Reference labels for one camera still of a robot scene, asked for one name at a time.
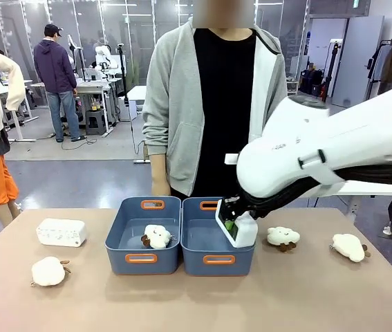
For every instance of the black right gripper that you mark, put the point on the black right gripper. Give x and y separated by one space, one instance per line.
234 207

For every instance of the white digital clock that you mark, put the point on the white digital clock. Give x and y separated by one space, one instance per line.
61 233
245 232

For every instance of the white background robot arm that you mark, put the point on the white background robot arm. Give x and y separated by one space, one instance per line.
105 57

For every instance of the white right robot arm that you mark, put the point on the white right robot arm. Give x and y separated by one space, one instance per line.
320 145

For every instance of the person's right hand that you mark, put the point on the person's right hand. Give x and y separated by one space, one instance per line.
161 180

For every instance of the person in grey hoodie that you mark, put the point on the person in grey hoodie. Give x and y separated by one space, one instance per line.
182 103

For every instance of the small white table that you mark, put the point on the small white table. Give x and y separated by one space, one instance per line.
137 93

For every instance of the grey step stool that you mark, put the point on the grey step stool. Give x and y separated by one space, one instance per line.
95 122

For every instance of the black tripod stand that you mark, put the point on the black tripod stand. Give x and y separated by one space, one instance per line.
123 72

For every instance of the white lab desk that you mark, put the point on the white lab desk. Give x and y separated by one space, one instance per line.
92 85

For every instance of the white desk with legs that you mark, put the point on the white desk with legs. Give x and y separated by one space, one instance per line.
19 121

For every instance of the person in purple hoodie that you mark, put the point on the person in purple hoodie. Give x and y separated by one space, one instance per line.
55 65

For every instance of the black camera tripod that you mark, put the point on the black camera tripod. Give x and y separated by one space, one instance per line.
330 69

